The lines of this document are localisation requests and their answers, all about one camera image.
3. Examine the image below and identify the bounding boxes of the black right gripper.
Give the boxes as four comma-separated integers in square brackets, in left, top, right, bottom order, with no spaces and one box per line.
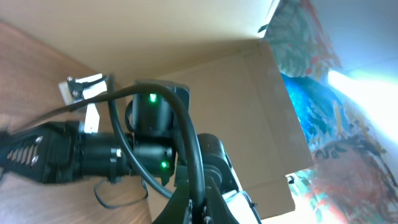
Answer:
[1,121,133,184]

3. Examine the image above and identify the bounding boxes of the black cable gold plugs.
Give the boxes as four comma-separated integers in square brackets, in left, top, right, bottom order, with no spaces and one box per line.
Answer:
[93,177,149,210]

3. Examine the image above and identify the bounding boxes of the brown cardboard box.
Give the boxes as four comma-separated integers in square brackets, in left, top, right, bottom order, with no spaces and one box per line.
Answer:
[164,40,313,219]

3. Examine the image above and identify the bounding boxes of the colourful painted cloth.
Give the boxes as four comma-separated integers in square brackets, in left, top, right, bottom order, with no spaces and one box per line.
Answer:
[265,0,397,223]

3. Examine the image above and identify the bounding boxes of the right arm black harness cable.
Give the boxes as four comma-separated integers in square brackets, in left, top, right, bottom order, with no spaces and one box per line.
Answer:
[18,74,206,215]

